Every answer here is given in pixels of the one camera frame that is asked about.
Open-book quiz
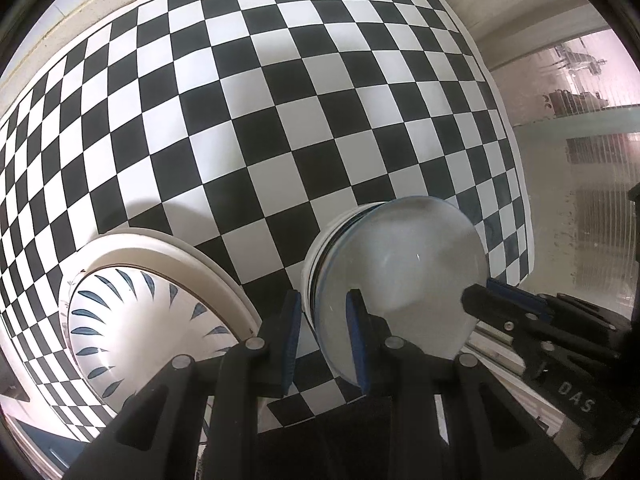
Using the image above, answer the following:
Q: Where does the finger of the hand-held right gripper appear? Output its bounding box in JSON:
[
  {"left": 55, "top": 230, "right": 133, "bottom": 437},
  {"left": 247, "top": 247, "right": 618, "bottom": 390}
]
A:
[
  {"left": 486, "top": 276, "right": 627, "bottom": 332},
  {"left": 460, "top": 282, "right": 567, "bottom": 358}
]

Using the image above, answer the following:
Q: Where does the white plate with pink flowers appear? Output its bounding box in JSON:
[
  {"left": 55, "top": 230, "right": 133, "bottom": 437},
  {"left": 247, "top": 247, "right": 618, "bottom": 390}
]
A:
[{"left": 57, "top": 229, "right": 264, "bottom": 356}]

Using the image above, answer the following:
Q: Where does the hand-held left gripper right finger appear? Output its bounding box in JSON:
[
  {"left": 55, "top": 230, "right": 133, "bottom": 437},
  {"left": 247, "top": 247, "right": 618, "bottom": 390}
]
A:
[{"left": 346, "top": 287, "right": 583, "bottom": 480}]

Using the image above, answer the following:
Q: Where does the blue panel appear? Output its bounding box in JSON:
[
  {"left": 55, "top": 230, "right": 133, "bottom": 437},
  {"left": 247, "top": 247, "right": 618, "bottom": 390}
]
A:
[{"left": 14, "top": 419, "right": 97, "bottom": 457}]

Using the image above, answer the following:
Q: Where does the black and white checkered mat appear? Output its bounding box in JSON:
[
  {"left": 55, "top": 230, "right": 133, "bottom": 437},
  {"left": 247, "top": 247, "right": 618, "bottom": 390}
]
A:
[{"left": 0, "top": 0, "right": 537, "bottom": 442}]

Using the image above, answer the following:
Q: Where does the clear glass bowl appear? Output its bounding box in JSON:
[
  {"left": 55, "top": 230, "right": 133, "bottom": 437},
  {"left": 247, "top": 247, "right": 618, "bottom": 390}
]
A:
[{"left": 312, "top": 196, "right": 489, "bottom": 390}]

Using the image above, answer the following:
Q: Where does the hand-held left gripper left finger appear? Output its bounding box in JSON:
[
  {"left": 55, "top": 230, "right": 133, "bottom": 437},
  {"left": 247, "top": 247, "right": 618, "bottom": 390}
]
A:
[{"left": 65, "top": 289, "right": 303, "bottom": 480}]

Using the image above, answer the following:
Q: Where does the white plate with blue leaves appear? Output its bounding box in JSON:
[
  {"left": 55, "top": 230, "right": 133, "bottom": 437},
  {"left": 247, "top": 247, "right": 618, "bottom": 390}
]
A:
[{"left": 65, "top": 265, "right": 242, "bottom": 417}]

